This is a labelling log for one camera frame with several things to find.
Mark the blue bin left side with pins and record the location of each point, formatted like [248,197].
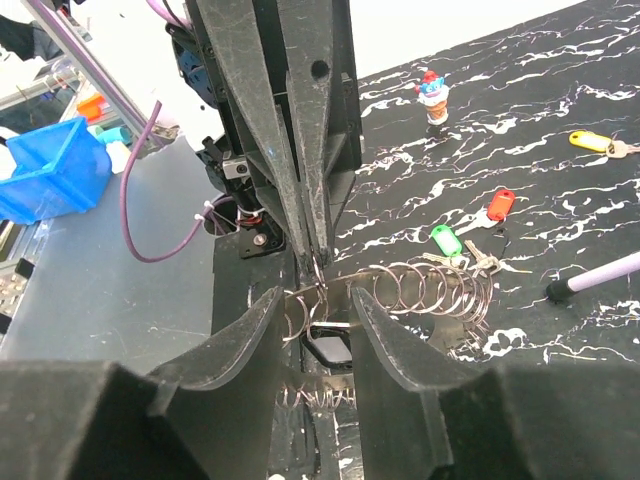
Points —
[60,169]

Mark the key with red tag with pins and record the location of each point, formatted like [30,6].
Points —
[497,211]

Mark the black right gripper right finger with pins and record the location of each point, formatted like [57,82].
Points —
[423,415]

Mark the teal plastic object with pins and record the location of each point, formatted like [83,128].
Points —
[112,135]

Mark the key with green tag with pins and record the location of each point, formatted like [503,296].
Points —
[450,249]

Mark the orange plastic object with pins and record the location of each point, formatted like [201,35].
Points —
[92,108]

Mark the plain silver key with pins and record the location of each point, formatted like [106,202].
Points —
[485,265]

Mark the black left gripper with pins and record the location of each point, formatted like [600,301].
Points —
[282,77]

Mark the white perforated music stand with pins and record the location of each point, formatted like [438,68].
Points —
[562,289]

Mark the key with yellow tag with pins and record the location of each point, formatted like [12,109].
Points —
[612,148]

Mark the white plastic block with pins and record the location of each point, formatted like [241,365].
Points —
[119,154]

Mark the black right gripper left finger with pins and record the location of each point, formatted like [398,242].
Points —
[206,414]

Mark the key with black tag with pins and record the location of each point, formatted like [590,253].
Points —
[330,345]

